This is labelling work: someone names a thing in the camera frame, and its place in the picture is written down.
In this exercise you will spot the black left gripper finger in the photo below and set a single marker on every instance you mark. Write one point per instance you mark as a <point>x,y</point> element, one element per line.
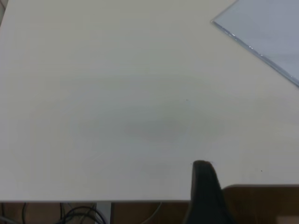
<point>205,198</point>

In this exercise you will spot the clear plastic green-zip bag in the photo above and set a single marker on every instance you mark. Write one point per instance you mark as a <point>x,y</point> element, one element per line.
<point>268,23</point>

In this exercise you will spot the white table leg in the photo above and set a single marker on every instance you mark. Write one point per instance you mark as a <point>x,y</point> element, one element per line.
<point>104,213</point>

